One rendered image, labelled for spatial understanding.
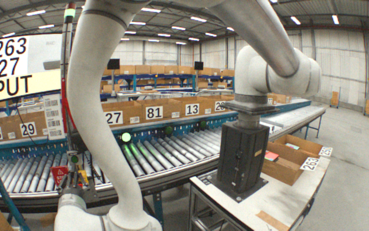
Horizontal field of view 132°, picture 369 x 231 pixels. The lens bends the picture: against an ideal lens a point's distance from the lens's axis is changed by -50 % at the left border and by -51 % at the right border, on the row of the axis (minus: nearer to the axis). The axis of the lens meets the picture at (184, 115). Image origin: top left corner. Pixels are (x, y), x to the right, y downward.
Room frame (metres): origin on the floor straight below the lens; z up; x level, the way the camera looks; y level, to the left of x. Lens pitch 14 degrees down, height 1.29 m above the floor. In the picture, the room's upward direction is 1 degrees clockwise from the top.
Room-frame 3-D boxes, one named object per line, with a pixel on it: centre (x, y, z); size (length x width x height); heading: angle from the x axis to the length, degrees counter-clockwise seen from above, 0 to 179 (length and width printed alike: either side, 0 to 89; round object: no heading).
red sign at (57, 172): (0.52, 0.56, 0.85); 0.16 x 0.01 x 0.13; 122
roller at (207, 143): (1.33, -0.19, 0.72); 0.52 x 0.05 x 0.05; 32
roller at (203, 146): (1.30, -0.13, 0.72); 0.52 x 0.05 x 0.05; 32
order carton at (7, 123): (0.76, 1.60, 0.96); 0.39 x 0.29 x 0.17; 122
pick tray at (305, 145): (0.96, -0.90, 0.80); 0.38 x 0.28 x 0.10; 33
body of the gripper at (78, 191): (0.32, 0.35, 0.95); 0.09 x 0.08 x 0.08; 32
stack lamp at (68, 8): (0.58, 0.51, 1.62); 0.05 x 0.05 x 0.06
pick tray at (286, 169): (0.84, -0.61, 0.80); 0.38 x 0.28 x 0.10; 33
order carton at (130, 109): (1.38, 0.60, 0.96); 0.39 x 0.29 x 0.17; 122
